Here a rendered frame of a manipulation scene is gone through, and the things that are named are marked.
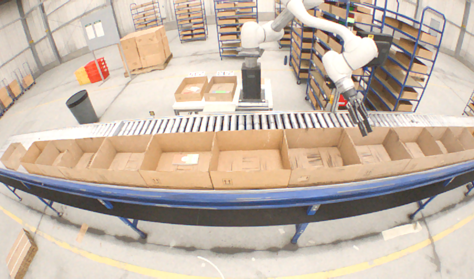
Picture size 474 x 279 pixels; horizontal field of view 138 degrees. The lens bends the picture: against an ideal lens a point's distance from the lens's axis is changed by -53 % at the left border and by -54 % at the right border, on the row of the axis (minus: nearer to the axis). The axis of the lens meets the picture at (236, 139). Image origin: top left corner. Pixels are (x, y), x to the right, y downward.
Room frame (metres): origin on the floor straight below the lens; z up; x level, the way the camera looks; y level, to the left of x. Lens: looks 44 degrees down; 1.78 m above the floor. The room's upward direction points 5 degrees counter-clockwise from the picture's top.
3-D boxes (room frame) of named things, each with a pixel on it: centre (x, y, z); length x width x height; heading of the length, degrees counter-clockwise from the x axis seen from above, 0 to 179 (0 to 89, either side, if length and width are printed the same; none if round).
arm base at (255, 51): (1.72, -0.18, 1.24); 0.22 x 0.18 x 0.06; 70
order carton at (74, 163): (0.80, 1.11, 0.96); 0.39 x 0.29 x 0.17; 85
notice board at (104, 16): (4.67, 3.15, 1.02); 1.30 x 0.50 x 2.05; 73
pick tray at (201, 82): (1.90, 0.43, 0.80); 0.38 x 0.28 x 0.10; 172
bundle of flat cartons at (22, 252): (-0.06, 3.09, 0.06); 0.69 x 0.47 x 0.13; 156
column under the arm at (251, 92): (1.71, -0.20, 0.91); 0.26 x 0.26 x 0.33; 81
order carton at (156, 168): (0.73, 0.33, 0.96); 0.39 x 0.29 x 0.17; 85
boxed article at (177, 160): (0.80, 0.33, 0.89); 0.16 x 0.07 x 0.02; 85
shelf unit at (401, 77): (2.00, -2.30, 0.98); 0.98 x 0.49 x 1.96; 175
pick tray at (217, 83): (1.83, 0.11, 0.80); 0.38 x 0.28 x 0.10; 169
